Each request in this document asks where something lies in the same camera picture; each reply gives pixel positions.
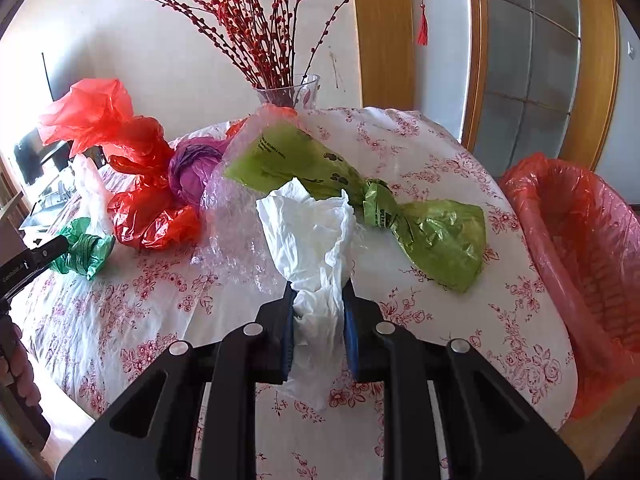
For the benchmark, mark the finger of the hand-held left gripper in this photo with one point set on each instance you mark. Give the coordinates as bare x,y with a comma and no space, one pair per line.
50,249

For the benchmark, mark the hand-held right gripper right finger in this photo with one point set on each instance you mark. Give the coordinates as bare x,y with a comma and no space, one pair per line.
350,342

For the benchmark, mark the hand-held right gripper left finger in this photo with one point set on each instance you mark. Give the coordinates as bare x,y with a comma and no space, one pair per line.
287,332

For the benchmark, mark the dark green plastic bag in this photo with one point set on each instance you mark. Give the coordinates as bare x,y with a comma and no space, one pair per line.
85,255

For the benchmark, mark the large red plastic bag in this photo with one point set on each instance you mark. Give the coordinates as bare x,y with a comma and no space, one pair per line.
145,210

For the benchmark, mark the olive green plastic bag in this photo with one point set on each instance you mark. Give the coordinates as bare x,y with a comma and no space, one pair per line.
435,240

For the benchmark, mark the purple plastic bag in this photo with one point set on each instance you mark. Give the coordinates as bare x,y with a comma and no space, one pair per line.
192,175

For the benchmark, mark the basket with red liner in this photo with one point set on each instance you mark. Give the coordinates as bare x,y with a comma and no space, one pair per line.
575,260

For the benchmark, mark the person's left hand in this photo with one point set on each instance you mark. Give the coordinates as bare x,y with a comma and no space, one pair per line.
20,365

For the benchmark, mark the translucent white plastic bag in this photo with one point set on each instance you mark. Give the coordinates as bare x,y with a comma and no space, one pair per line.
90,190

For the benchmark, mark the black chair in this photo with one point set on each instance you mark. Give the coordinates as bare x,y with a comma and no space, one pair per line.
37,155

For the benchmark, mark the floral tablecloth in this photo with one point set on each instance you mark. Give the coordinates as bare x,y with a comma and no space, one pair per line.
450,320

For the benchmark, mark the clear plastic bag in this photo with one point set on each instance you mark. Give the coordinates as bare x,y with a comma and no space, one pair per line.
235,232

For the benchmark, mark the glass vase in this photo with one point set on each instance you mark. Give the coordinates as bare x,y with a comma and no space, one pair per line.
290,97

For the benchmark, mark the red willow branches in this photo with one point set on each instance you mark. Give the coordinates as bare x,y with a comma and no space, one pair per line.
260,35

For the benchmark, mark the frosted glass sliding door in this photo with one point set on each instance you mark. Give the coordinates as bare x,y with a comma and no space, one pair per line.
530,60

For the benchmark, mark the wooden door post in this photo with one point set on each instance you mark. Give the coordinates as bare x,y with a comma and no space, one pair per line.
385,35

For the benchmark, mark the white light switch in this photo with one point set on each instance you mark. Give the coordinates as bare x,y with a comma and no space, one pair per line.
634,50

